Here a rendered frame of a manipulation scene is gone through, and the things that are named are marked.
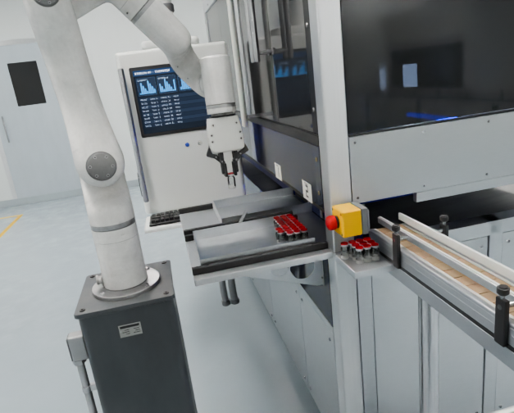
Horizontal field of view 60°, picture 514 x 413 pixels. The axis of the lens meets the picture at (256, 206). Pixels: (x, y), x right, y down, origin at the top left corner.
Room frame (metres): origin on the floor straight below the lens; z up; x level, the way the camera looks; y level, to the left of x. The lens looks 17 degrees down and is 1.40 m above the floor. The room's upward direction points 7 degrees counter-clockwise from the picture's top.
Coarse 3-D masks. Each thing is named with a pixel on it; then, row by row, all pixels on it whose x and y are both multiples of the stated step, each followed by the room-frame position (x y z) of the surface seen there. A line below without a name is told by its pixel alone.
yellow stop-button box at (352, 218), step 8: (336, 208) 1.12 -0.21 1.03; (344, 208) 1.11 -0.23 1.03; (352, 208) 1.10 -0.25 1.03; (360, 208) 1.10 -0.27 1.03; (336, 216) 1.11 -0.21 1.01; (344, 216) 1.08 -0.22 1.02; (352, 216) 1.08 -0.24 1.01; (360, 216) 1.09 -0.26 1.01; (344, 224) 1.08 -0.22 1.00; (352, 224) 1.08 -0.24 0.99; (360, 224) 1.09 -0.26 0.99; (344, 232) 1.08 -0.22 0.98; (352, 232) 1.08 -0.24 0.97; (360, 232) 1.09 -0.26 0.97; (368, 232) 1.09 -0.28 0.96
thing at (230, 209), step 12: (264, 192) 1.81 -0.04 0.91; (276, 192) 1.82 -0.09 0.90; (288, 192) 1.83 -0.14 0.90; (216, 204) 1.77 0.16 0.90; (228, 204) 1.78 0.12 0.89; (240, 204) 1.78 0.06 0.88; (252, 204) 1.76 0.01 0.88; (264, 204) 1.74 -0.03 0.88; (276, 204) 1.71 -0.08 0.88; (288, 204) 1.70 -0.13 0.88; (300, 204) 1.57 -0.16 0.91; (228, 216) 1.63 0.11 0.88; (240, 216) 1.53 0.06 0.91; (252, 216) 1.54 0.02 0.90
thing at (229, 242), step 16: (240, 224) 1.44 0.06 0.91; (256, 224) 1.45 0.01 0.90; (272, 224) 1.46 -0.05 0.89; (208, 240) 1.40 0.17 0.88; (224, 240) 1.38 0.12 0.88; (240, 240) 1.36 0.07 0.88; (256, 240) 1.34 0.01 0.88; (272, 240) 1.33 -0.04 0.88; (304, 240) 1.22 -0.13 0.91; (208, 256) 1.26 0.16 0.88; (224, 256) 1.17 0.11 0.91; (240, 256) 1.18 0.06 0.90
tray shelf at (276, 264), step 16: (192, 224) 1.60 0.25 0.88; (208, 224) 1.58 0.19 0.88; (304, 224) 1.45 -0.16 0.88; (320, 224) 1.43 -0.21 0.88; (320, 240) 1.28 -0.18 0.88; (192, 256) 1.28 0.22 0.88; (288, 256) 1.19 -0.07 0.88; (304, 256) 1.17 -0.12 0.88; (320, 256) 1.18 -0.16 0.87; (192, 272) 1.18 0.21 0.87; (224, 272) 1.13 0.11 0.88; (240, 272) 1.13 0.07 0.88; (256, 272) 1.14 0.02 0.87
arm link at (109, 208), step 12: (120, 180) 1.23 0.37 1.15; (84, 192) 1.19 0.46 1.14; (96, 192) 1.18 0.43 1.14; (108, 192) 1.18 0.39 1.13; (120, 192) 1.19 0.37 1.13; (96, 204) 1.14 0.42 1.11; (108, 204) 1.13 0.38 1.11; (120, 204) 1.15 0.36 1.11; (132, 204) 1.19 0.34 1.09; (96, 216) 1.12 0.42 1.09; (108, 216) 1.12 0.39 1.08; (120, 216) 1.13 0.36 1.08; (132, 216) 1.17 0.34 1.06; (96, 228) 1.13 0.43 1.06; (108, 228) 1.12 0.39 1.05; (120, 228) 1.13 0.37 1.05
